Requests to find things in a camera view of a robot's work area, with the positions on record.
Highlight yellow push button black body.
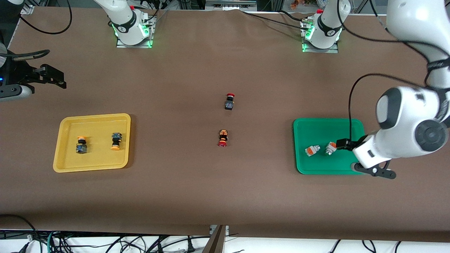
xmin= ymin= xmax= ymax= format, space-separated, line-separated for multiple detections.
xmin=110 ymin=132 xmax=122 ymax=151
xmin=76 ymin=136 xmax=88 ymax=155

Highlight green plastic tray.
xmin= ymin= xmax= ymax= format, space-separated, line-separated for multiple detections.
xmin=293 ymin=118 xmax=371 ymax=175

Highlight yellow plastic tray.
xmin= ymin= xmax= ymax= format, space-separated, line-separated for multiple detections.
xmin=53 ymin=113 xmax=131 ymax=173

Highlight orange pink background objects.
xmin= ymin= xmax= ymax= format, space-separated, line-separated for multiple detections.
xmin=290 ymin=0 xmax=319 ymax=9

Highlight silver metal box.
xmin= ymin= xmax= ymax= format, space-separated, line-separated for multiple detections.
xmin=205 ymin=0 xmax=258 ymax=11

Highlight dark flat looped cable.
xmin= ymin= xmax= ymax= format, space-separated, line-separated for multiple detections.
xmin=0 ymin=48 xmax=51 ymax=61

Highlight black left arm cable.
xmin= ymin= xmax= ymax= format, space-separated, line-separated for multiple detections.
xmin=337 ymin=0 xmax=450 ymax=141

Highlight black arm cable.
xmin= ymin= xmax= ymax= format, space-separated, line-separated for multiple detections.
xmin=337 ymin=0 xmax=450 ymax=141
xmin=19 ymin=0 xmax=73 ymax=35

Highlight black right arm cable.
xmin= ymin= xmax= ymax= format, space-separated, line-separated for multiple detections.
xmin=19 ymin=0 xmax=73 ymax=35

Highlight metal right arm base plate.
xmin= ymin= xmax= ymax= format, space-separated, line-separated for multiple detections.
xmin=116 ymin=37 xmax=152 ymax=48

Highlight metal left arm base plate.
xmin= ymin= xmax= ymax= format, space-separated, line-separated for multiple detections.
xmin=302 ymin=40 xmax=340 ymax=54

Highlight black cable on table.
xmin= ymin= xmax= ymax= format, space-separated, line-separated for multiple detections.
xmin=241 ymin=10 xmax=315 ymax=29

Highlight black looped floor cable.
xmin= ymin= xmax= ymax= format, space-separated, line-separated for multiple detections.
xmin=0 ymin=214 xmax=39 ymax=246

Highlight teal floor cable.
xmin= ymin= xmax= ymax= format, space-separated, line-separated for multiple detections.
xmin=47 ymin=230 xmax=57 ymax=253

